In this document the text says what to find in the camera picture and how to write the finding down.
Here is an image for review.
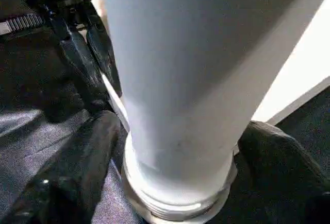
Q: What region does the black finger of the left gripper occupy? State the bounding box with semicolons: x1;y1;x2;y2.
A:
59;31;110;108
86;24;122;99

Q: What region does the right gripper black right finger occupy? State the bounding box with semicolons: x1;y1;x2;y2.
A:
237;120;330;224

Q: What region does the white plastic table leg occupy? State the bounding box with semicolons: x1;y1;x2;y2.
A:
99;0;330;211

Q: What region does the white plastic table top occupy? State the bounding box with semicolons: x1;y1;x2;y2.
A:
87;0;330;224

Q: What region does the black work mat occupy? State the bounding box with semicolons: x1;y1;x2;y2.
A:
0;0;330;224

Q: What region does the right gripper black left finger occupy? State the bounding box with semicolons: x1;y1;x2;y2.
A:
0;110;122;224

